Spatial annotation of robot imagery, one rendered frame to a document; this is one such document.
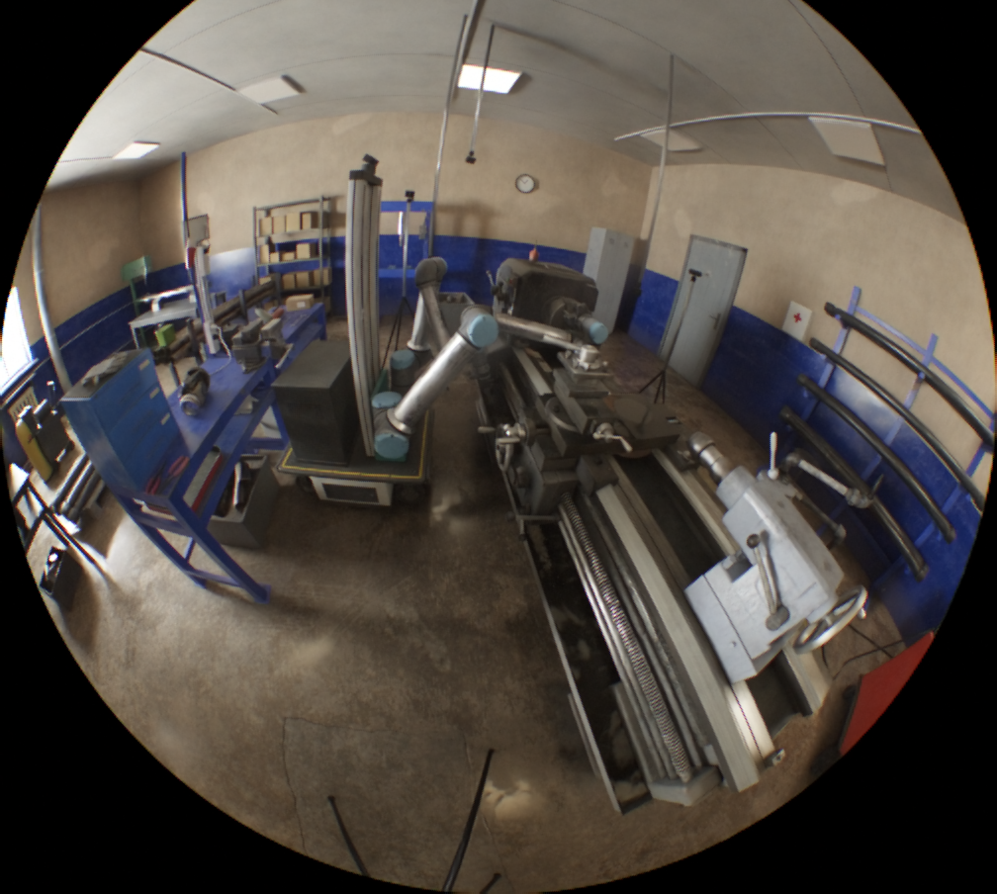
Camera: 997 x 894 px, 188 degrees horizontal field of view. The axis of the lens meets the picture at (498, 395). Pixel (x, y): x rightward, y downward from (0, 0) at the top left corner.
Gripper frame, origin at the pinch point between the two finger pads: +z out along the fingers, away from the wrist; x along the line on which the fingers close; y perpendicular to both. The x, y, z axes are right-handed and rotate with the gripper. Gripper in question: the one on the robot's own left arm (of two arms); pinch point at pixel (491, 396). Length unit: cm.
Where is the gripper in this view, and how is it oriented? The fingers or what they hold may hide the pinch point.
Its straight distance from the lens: 191.8
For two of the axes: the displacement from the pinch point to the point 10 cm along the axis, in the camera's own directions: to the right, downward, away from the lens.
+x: 0.3, -4.2, 9.1
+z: 2.8, 8.7, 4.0
